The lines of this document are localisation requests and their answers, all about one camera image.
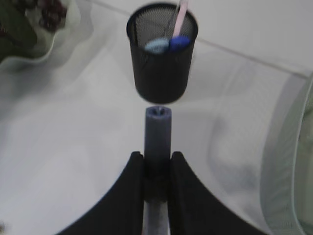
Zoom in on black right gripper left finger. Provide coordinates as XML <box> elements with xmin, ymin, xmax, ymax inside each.
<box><xmin>59</xmin><ymin>152</ymin><xmax>144</xmax><ymax>235</ymax></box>

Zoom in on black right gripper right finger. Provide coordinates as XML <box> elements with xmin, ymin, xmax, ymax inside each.
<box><xmin>168</xmin><ymin>152</ymin><xmax>262</xmax><ymax>235</ymax></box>

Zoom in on silver glitter pen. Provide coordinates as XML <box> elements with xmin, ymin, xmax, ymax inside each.
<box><xmin>142</xmin><ymin>106</ymin><xmax>172</xmax><ymax>235</ymax></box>

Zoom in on blue capped scissors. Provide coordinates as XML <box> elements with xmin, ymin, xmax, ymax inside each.
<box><xmin>144</xmin><ymin>36</ymin><xmax>191</xmax><ymax>54</ymax></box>

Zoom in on purple artificial grape bunch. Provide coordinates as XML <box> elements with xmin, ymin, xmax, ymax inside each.
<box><xmin>0</xmin><ymin>0</ymin><xmax>67</xmax><ymax>61</ymax></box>

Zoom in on pink capped scissors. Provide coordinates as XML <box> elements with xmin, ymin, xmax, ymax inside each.
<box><xmin>172</xmin><ymin>0</ymin><xmax>188</xmax><ymax>38</ymax></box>

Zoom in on transparent plastic ruler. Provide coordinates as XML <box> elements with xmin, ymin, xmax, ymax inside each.
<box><xmin>166</xmin><ymin>0</ymin><xmax>182</xmax><ymax>39</ymax></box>

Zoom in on black mesh pen holder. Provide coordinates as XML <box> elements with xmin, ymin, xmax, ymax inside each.
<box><xmin>126</xmin><ymin>2</ymin><xmax>198</xmax><ymax>104</ymax></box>

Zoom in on light green wavy plate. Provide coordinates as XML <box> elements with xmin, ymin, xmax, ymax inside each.
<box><xmin>0</xmin><ymin>0</ymin><xmax>81</xmax><ymax>72</ymax></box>

